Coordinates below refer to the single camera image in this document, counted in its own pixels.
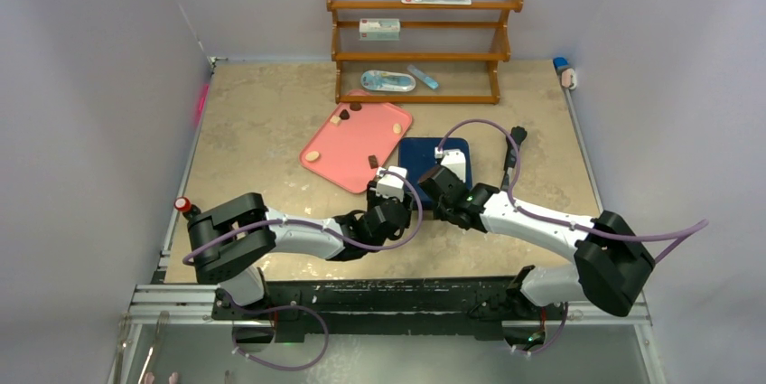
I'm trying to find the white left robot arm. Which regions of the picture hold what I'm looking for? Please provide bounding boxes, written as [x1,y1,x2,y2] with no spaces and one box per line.
[173,190,423,320]

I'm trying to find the light blue small tube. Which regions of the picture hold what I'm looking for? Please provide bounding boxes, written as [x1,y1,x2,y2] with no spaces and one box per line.
[406,64,439,90]

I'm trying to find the dark blue tin lid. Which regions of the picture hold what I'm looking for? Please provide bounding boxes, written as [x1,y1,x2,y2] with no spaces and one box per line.
[397,137,472,201]

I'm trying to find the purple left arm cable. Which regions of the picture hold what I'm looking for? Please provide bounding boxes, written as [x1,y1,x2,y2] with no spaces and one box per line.
[182,170,425,371]

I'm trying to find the pink plastic tray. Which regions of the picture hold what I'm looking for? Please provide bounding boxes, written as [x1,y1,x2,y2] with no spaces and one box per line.
[299,102,413,193]

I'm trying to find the red black button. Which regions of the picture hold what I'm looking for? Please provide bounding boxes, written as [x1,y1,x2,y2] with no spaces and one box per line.
[173,196,201,220]

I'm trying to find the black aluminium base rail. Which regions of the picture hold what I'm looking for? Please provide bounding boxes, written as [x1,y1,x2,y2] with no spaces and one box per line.
[122,276,650,347]

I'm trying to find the blue white corner device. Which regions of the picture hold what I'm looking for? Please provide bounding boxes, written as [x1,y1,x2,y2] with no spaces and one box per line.
[552,57,577,90]

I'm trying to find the light blue oval package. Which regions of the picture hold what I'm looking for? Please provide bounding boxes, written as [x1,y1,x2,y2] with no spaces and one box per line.
[360,70,416,92]

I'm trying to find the black handled metal tongs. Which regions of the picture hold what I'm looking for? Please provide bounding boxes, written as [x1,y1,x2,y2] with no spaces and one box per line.
[500,126,528,191]

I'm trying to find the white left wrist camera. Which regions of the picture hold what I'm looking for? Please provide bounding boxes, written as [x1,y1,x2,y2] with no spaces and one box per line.
[374,166,407,201]

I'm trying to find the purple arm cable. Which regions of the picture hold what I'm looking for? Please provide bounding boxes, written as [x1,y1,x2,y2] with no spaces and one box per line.
[436,118,710,357]
[182,170,425,371]

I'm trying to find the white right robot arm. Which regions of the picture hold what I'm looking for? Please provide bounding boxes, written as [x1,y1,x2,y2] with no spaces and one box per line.
[418,165,656,318]

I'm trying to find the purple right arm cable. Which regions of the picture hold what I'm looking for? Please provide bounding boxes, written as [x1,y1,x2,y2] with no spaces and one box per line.
[436,118,710,357]

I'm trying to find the wooden shelf rack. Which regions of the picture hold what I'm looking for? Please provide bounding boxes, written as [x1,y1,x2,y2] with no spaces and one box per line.
[325,0,524,104]

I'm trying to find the white green small box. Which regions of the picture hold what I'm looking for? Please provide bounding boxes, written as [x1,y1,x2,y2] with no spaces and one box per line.
[359,18,401,42]

